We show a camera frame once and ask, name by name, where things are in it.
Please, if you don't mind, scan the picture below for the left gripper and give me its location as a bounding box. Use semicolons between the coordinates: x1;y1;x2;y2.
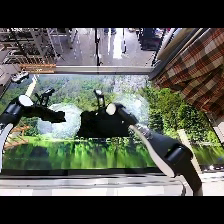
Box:
31;105;67;124

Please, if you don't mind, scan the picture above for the black garment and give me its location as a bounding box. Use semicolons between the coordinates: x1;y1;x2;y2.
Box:
75;109;135;139

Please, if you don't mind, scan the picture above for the checked shirt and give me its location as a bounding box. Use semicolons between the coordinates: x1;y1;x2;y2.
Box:
151;27;224;118

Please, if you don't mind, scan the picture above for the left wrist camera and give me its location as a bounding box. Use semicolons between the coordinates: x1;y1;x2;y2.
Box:
34;87;56;108

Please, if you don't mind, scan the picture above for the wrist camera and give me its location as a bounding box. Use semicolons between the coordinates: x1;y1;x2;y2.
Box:
34;87;56;108
92;88;106;110

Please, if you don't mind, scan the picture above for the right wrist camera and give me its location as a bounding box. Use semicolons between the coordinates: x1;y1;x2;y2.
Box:
92;88;106;110

